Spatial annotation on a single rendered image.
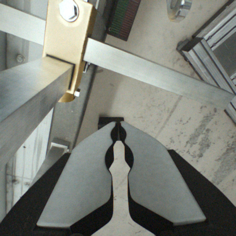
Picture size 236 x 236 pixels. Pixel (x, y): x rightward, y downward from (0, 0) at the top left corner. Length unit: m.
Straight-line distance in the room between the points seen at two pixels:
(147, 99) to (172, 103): 0.20
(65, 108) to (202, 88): 0.31
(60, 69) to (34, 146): 0.48
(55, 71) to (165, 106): 1.10
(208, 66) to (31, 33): 0.87
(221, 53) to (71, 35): 0.89
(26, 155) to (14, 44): 0.39
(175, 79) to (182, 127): 1.15
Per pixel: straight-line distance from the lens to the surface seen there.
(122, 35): 0.36
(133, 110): 1.19
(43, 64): 0.19
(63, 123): 0.44
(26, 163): 0.72
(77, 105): 0.40
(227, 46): 1.03
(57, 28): 0.22
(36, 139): 0.62
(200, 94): 0.27
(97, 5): 0.26
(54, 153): 0.44
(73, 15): 0.21
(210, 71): 1.00
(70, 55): 0.22
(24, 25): 0.25
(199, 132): 1.48
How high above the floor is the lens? 1.06
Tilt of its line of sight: 61 degrees down
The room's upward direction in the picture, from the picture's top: 178 degrees clockwise
